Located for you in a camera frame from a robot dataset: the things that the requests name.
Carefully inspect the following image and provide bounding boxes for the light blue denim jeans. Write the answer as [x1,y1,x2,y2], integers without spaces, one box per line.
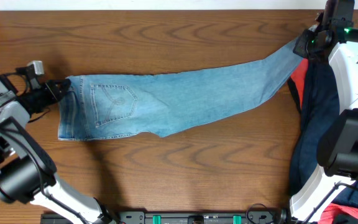
[58,42,302,141]

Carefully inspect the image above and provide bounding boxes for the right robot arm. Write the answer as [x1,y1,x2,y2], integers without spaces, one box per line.
[278,0,358,223]

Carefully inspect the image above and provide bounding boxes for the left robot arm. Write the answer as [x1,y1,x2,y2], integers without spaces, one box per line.
[0,74,120,223]

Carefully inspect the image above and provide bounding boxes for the red t-shirt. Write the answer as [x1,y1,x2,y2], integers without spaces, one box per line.
[290,59,308,108]

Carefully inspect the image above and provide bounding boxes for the black garment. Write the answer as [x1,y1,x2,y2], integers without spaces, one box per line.
[287,78,301,113]

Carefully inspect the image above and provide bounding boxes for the dark navy garment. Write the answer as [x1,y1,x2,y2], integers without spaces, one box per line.
[289,62,358,208]

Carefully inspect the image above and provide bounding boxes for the left black cable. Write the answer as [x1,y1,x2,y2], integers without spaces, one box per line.
[0,71,90,224]

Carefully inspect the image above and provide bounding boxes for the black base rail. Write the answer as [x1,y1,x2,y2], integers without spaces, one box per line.
[40,208,291,224]

